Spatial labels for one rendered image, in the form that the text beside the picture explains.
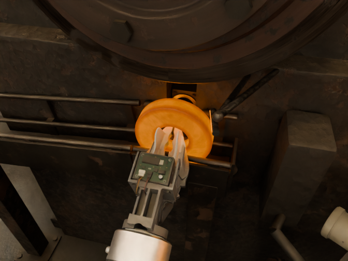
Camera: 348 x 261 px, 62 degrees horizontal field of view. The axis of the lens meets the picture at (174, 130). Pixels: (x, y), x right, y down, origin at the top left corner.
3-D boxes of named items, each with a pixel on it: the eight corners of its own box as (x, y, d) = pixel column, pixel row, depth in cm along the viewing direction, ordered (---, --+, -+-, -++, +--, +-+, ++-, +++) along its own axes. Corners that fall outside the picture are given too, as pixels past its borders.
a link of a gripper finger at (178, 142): (190, 112, 51) (179, 159, 47) (191, 128, 56) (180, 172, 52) (173, 109, 52) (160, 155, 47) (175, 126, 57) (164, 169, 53)
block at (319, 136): (258, 183, 70) (284, 103, 53) (293, 189, 68) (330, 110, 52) (257, 222, 62) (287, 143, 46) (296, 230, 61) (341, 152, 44)
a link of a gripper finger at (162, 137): (173, 109, 52) (160, 155, 47) (175, 126, 57) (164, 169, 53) (156, 106, 52) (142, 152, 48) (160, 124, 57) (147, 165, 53)
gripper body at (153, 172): (183, 155, 45) (164, 233, 40) (185, 174, 53) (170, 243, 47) (136, 146, 47) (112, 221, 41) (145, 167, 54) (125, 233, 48)
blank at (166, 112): (130, 97, 55) (123, 107, 53) (210, 95, 51) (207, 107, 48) (149, 154, 65) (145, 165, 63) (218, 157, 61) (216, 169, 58)
